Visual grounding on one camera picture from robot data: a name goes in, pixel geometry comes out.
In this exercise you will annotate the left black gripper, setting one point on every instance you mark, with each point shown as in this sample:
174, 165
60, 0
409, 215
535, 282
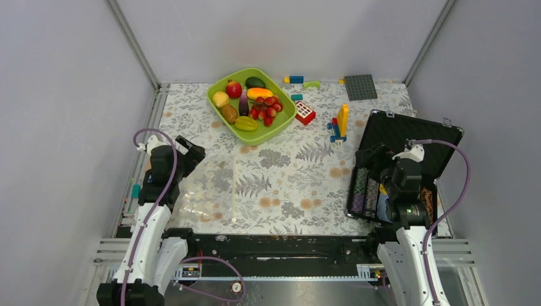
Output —
194, 155

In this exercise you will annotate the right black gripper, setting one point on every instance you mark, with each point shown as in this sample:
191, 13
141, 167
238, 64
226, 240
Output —
380, 153

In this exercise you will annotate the clear zip top bag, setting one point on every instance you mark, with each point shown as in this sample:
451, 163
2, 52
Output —
207, 194

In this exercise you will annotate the yellow green starfruit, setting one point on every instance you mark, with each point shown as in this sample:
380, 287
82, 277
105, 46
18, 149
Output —
246, 123

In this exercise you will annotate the red strawberry bunch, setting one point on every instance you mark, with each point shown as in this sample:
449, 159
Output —
265, 110

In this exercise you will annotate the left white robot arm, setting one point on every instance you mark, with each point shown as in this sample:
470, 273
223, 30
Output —
153, 252

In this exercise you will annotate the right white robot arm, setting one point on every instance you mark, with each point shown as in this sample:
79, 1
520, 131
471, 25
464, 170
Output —
403, 244

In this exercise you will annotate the black open case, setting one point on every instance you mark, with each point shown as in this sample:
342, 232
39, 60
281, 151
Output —
367, 199

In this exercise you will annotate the yellow blue brick tower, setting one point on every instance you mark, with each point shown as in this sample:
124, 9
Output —
338, 125

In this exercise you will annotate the yellow lemon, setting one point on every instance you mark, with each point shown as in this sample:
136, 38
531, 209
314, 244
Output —
220, 99

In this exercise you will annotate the purple eggplant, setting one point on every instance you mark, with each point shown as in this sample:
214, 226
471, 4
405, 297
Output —
243, 107

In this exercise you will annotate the grey building baseplate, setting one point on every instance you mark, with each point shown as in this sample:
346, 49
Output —
360, 87

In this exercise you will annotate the red pomegranate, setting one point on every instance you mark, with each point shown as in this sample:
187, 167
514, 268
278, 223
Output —
233, 89

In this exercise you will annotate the red white window brick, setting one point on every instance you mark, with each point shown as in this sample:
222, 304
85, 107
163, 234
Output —
304, 114

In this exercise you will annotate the yellow orange mango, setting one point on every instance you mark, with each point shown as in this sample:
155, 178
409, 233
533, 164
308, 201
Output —
256, 92

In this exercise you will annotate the dark green avocado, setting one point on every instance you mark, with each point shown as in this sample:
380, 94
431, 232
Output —
255, 82

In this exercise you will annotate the green arch brick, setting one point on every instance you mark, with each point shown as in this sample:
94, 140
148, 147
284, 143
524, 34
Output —
311, 84

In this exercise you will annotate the blue yellow brick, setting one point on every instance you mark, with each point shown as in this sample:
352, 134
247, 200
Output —
294, 79

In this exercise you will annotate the teal block at rail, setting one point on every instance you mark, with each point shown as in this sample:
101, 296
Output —
135, 191

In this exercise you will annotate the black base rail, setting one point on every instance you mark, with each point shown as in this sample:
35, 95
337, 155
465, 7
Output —
284, 255

